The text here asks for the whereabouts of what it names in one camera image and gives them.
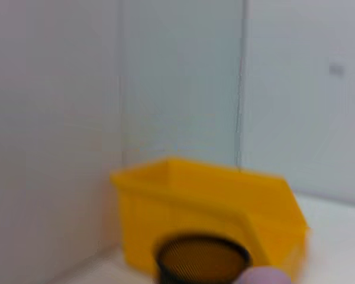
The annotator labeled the yellow plastic bin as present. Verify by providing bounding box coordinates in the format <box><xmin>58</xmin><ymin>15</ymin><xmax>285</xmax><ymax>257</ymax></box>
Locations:
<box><xmin>109</xmin><ymin>156</ymin><xmax>311</xmax><ymax>282</ymax></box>

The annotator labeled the black mesh pen holder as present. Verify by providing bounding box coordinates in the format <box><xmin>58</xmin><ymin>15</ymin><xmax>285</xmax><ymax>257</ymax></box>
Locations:
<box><xmin>153</xmin><ymin>232</ymin><xmax>252</xmax><ymax>284</ymax></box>

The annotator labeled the pink peach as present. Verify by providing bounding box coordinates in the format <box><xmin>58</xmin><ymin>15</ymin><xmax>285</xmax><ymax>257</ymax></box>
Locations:
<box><xmin>235</xmin><ymin>266</ymin><xmax>292</xmax><ymax>284</ymax></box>

